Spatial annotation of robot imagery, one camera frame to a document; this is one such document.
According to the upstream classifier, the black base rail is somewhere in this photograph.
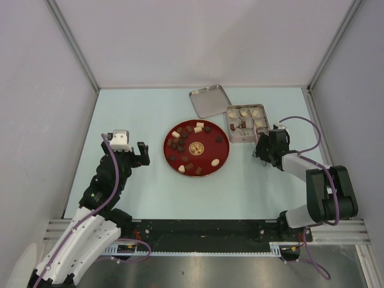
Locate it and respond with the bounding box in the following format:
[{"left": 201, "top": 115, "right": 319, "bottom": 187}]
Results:
[{"left": 122, "top": 219, "right": 313, "bottom": 254}]

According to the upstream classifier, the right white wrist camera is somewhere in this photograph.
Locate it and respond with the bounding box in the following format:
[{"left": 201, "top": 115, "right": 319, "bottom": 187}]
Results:
[{"left": 273, "top": 121, "right": 288, "bottom": 131}]

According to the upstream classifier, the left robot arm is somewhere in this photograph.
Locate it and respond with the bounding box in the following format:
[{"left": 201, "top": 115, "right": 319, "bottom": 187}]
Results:
[{"left": 28, "top": 139, "right": 150, "bottom": 287}]

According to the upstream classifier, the white oval chocolate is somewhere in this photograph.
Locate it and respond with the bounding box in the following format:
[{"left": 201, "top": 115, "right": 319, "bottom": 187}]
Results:
[{"left": 211, "top": 158, "right": 220, "bottom": 167}]

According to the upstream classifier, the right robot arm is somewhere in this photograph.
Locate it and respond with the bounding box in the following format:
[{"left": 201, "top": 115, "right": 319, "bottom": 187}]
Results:
[{"left": 253, "top": 129, "right": 358, "bottom": 241}]

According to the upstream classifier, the metal tin lid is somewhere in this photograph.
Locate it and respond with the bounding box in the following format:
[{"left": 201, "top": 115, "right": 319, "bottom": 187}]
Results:
[{"left": 189, "top": 85, "right": 232, "bottom": 119}]

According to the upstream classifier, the white ridged chocolate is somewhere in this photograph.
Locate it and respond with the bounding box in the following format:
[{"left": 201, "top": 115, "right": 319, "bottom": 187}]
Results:
[{"left": 172, "top": 131, "right": 180, "bottom": 138}]

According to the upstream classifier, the metal tin box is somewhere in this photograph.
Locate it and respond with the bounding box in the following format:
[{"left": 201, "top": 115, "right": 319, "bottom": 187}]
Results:
[{"left": 226, "top": 104, "right": 269, "bottom": 143}]

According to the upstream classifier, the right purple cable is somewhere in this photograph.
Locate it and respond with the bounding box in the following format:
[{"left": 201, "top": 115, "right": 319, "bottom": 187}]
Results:
[{"left": 278, "top": 116, "right": 341, "bottom": 281}]

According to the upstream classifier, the red round plate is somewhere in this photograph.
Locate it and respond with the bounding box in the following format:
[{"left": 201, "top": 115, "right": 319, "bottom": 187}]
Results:
[{"left": 163, "top": 119, "right": 230, "bottom": 178}]

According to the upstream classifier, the white heart chocolate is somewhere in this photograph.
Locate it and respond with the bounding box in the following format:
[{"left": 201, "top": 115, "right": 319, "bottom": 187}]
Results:
[{"left": 178, "top": 165, "right": 185, "bottom": 173}]

